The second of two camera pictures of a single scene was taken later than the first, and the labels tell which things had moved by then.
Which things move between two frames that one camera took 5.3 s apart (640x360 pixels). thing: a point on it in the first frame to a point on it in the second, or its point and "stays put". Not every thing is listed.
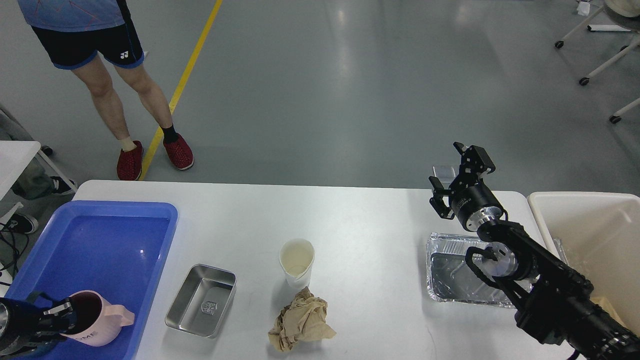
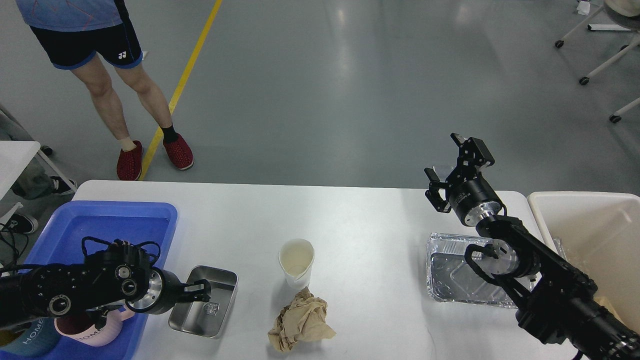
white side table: (15, 156) stays put
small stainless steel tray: (201, 303) stays put
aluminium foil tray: (450, 278) stays put
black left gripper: (18, 320) to (165, 290)
